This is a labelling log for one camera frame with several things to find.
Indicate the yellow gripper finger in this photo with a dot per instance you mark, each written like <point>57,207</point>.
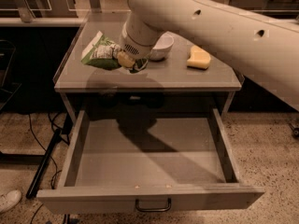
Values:
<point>125,60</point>

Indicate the green jalapeno chip bag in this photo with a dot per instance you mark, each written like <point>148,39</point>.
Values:
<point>102,53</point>

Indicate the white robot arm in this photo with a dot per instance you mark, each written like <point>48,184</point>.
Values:
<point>263,49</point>

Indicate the grey cabinet counter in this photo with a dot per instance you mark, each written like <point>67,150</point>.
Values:
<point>171,74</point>

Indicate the grey open drawer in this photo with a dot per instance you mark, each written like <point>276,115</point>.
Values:
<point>113,160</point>

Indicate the white ceramic bowl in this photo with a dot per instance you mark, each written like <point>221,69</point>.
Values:
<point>162,47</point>

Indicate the yellow sponge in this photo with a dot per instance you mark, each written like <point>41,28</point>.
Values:
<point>198,58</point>

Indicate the black floor pole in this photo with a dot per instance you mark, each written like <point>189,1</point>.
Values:
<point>33,189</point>

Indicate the white sneaker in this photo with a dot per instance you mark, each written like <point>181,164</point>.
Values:
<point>9,200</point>

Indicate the black drawer handle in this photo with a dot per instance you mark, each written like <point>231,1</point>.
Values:
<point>153,206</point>

